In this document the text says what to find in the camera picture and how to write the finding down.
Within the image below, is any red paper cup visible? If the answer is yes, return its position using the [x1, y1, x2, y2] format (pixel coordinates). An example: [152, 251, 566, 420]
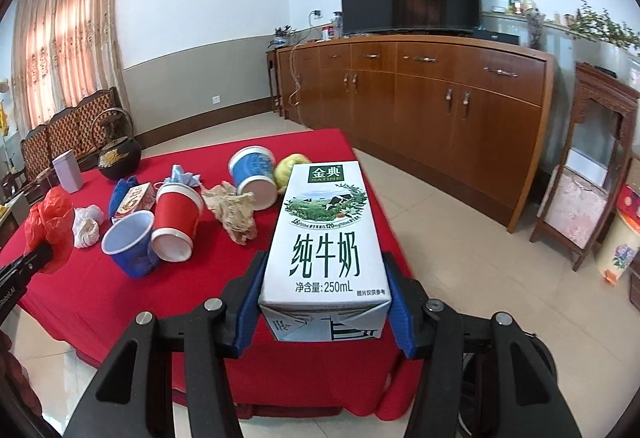
[151, 183, 204, 262]

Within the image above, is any blue white paper cup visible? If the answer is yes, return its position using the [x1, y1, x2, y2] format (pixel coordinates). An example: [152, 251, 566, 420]
[228, 145, 278, 210]

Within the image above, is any crumpled brown paper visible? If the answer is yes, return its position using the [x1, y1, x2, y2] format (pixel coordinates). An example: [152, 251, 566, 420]
[200, 181, 257, 245]

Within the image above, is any red plastic bag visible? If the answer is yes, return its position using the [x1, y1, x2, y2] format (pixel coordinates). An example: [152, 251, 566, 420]
[24, 185, 75, 274]

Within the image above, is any light blue wrapper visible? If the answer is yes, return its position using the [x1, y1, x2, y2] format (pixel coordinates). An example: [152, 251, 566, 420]
[163, 164, 201, 189]

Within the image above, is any beige curtain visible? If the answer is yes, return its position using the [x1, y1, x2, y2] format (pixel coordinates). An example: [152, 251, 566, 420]
[11, 0, 124, 135]

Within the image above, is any grey tin box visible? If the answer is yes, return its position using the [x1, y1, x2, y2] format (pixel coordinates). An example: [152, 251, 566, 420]
[52, 151, 84, 193]

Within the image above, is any green plant vine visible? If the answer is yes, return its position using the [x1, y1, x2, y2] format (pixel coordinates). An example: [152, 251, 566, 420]
[567, 0, 640, 51]

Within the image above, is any white tissue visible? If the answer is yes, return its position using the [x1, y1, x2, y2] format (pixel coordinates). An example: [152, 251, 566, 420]
[73, 205, 105, 248]

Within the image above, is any black iron teapot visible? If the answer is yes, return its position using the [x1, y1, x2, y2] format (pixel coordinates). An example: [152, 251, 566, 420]
[90, 106, 142, 182]

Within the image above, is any wooden chairs row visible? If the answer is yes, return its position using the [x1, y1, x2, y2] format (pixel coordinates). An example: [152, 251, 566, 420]
[2, 86, 125, 205]

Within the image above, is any pink cushion in stand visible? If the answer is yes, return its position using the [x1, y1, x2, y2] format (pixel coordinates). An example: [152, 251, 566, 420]
[544, 167, 608, 248]

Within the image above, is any small snack box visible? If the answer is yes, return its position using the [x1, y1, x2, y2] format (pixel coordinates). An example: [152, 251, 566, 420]
[112, 182, 155, 221]

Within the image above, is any wooden sideboard cabinet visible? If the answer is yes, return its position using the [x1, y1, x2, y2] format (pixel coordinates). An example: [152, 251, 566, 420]
[274, 34, 555, 231]

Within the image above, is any yellow crumpled wrapper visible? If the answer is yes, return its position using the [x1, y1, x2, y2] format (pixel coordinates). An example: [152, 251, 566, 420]
[273, 153, 311, 195]

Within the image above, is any carved wooden side stand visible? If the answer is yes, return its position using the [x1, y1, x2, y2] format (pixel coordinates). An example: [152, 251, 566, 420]
[529, 63, 639, 271]

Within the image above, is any white milk carton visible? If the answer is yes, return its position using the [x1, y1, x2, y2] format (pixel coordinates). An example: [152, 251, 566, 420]
[259, 161, 392, 343]

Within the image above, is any blue cloth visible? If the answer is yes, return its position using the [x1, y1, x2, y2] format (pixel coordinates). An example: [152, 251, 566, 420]
[107, 176, 139, 219]

